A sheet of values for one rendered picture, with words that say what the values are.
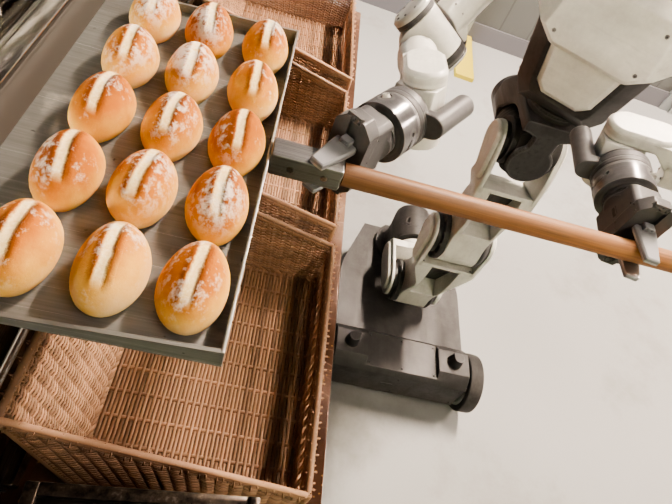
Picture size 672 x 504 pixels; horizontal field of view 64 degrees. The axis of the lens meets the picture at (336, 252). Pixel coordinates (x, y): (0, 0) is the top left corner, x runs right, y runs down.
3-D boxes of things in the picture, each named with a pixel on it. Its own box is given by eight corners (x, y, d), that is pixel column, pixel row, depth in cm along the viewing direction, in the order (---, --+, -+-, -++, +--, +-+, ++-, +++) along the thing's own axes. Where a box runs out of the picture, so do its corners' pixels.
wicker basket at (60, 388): (16, 483, 91) (-21, 425, 70) (123, 233, 127) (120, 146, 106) (295, 524, 99) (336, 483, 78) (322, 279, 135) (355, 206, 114)
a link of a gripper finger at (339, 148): (305, 157, 64) (336, 138, 68) (324, 174, 63) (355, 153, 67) (308, 148, 63) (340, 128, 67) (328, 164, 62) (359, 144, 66)
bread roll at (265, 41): (245, 35, 81) (251, 0, 77) (288, 46, 83) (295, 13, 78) (235, 74, 75) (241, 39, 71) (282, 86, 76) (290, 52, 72)
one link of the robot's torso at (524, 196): (418, 228, 160) (496, 101, 125) (473, 242, 163) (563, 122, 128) (420, 268, 151) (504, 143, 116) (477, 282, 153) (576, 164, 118)
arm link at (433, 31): (384, 69, 88) (385, 32, 103) (421, 115, 93) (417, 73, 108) (438, 26, 83) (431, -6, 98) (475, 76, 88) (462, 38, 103)
